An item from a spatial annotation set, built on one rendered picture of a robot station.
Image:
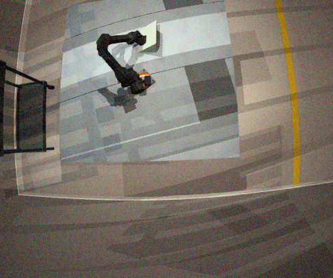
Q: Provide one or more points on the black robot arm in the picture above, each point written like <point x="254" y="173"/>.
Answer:
<point x="122" y="74"/>

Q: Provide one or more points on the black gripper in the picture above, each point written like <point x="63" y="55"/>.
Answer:
<point x="146" y="81"/>

